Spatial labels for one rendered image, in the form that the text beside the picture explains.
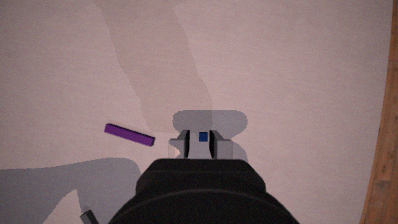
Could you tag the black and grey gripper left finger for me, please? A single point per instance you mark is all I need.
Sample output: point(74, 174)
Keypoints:
point(179, 147)

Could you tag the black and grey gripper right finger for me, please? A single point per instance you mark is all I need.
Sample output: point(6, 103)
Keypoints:
point(219, 147)

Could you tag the grey rod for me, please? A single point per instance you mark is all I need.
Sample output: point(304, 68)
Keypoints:
point(88, 218)

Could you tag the small blue cube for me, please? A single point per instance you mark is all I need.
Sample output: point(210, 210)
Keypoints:
point(203, 136)

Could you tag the purple rod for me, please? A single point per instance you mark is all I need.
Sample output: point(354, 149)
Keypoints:
point(129, 134)

